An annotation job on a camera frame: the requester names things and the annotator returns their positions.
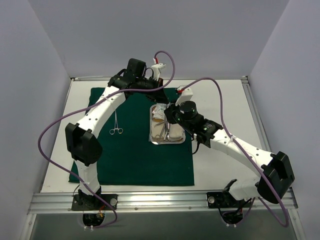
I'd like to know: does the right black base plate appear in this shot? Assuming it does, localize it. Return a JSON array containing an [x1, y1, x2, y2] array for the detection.
[[206, 191, 251, 209]]

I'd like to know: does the silver instrument tray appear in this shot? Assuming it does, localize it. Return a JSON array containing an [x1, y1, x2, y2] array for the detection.
[[149, 103, 186, 145]]

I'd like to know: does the aluminium right side rail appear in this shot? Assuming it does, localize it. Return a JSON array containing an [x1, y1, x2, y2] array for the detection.
[[241, 76, 286, 188]]

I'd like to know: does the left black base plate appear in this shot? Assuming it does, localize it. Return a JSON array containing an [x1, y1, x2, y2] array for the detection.
[[71, 193, 118, 211]]

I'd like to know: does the white green suture packet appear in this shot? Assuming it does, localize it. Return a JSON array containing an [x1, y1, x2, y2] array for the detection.
[[152, 105, 166, 120]]

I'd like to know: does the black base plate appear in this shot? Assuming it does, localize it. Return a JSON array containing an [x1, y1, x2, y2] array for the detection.
[[71, 193, 118, 211], [206, 191, 251, 209]]

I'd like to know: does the green surgical cloth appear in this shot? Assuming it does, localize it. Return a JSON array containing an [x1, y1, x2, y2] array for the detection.
[[68, 86, 195, 187]]

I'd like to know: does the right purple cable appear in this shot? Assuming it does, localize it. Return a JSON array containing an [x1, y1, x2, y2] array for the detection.
[[178, 77, 290, 228]]

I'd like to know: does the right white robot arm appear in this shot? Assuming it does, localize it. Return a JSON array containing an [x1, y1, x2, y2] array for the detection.
[[164, 100, 295, 207]]

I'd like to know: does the aluminium front rail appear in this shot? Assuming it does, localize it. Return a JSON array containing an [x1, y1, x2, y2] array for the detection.
[[27, 187, 299, 213]]

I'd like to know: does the white gauze pad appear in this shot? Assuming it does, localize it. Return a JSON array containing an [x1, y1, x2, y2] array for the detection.
[[169, 124, 184, 141]]

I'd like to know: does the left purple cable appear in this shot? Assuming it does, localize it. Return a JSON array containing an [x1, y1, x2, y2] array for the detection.
[[37, 50, 176, 230]]

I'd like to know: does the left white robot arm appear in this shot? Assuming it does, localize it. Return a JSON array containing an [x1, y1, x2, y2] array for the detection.
[[65, 57, 168, 210]]

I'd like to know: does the aluminium rail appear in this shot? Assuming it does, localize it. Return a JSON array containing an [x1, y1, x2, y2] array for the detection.
[[241, 76, 286, 188], [27, 187, 299, 213]]

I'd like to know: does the purple cable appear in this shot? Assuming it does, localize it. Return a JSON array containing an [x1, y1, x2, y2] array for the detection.
[[178, 77, 290, 228], [37, 50, 176, 230]]

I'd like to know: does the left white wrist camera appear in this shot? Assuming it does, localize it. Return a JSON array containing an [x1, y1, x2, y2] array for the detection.
[[151, 57, 166, 81]]

